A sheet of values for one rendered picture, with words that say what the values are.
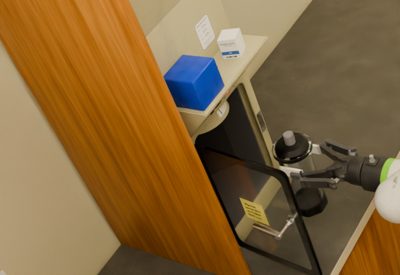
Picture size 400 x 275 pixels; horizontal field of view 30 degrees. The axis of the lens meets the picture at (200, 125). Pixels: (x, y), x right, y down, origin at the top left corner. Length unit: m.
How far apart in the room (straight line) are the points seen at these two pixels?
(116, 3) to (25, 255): 0.90
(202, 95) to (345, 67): 1.07
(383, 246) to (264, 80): 0.78
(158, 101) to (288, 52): 1.29
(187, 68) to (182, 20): 0.13
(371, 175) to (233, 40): 0.48
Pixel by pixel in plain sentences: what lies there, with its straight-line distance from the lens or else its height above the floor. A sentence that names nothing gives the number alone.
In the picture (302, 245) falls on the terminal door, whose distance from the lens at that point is 1.93.
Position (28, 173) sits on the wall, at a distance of 2.15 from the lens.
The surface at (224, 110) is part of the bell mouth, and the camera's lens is 2.08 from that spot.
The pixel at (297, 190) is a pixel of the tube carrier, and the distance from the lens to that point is 2.04.
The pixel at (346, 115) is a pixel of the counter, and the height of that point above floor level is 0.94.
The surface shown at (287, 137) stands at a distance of 1.96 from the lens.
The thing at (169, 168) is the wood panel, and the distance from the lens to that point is 1.90.
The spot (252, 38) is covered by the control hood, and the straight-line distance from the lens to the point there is 2.00.
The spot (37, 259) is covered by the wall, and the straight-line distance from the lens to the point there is 2.24.
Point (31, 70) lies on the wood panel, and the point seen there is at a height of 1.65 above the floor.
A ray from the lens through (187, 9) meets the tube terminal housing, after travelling 1.89.
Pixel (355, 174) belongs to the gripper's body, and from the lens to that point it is 1.90.
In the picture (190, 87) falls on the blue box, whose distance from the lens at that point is 1.76.
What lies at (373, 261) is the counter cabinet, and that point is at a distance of 2.43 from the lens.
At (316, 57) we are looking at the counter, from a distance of 2.86.
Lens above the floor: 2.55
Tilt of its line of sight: 36 degrees down
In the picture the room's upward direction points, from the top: 23 degrees counter-clockwise
